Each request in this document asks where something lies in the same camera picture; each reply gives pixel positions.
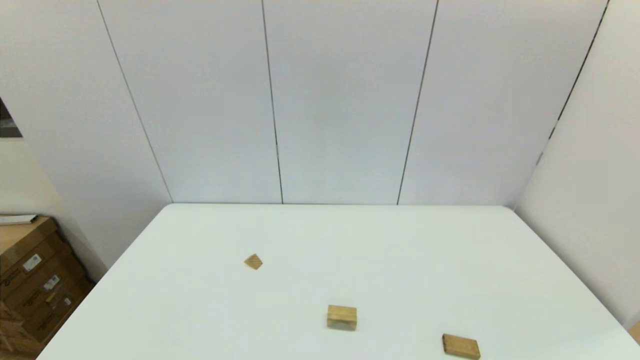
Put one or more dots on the arched wooden building block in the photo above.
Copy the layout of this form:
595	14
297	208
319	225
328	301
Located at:
342	315

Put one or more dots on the triangular wooden building block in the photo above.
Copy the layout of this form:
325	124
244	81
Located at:
253	261

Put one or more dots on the rectangular wooden building block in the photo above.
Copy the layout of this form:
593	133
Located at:
461	346

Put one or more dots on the brown labelled cardboard box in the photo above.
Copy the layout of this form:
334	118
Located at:
62	312
20	260
42	292

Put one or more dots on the white flat board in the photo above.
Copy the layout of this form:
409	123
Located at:
17	219

